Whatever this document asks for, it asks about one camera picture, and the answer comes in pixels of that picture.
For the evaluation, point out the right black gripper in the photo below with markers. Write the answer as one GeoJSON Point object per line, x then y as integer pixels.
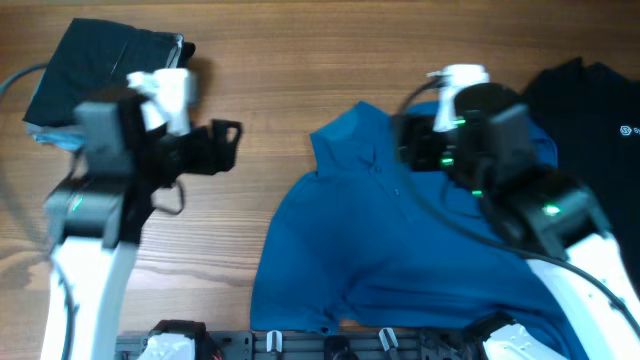
{"type": "Point", "coordinates": [413, 133]}

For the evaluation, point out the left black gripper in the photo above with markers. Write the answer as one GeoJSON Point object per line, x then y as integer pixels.
{"type": "Point", "coordinates": [206, 152]}

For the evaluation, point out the blue polo shirt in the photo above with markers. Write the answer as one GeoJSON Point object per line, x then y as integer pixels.
{"type": "Point", "coordinates": [349, 242]}

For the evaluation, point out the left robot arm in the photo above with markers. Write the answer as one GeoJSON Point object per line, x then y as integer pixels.
{"type": "Point", "coordinates": [96, 220]}

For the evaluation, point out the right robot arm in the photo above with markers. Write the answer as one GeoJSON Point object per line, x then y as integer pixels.
{"type": "Point", "coordinates": [478, 135]}

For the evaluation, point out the folded light blue garment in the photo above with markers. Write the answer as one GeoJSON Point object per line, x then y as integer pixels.
{"type": "Point", "coordinates": [69, 138]}

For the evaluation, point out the folded dark green garment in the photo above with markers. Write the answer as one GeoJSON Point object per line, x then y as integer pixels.
{"type": "Point", "coordinates": [94, 54]}

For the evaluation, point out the black polo shirt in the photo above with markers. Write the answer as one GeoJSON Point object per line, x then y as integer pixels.
{"type": "Point", "coordinates": [592, 114]}

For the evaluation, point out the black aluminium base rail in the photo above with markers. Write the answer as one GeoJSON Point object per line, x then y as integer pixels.
{"type": "Point", "coordinates": [354, 343]}

